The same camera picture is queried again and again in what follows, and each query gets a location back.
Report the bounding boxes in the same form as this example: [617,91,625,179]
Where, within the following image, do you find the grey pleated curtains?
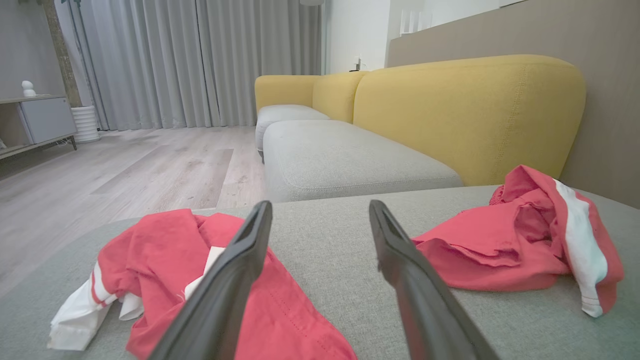
[70,0,323,132]

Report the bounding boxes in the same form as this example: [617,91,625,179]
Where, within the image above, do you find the grey fabric ottoman cushion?
[0,185,640,360]

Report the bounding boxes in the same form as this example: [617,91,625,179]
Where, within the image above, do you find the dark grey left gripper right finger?
[368,199,501,360]

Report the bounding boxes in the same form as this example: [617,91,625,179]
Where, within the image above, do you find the brown rough tree trunk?
[42,0,82,108]

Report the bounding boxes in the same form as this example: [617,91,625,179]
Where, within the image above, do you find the white ribbed floor vase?
[71,105,101,144]

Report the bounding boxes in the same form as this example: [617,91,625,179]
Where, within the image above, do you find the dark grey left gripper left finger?
[147,200,274,360]

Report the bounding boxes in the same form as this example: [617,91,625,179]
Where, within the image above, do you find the red white basketball jersey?
[47,208,358,360]

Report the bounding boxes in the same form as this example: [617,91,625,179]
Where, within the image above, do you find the red shorts white waistband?
[412,165,625,319]

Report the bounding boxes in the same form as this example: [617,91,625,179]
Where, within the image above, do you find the yellow sofa grey seats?
[254,54,587,203]

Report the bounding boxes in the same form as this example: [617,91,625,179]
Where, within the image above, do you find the low wooden media cabinet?
[0,95,78,161]

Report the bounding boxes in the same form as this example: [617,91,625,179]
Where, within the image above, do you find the white slatted items on ledge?
[399,9,434,37]

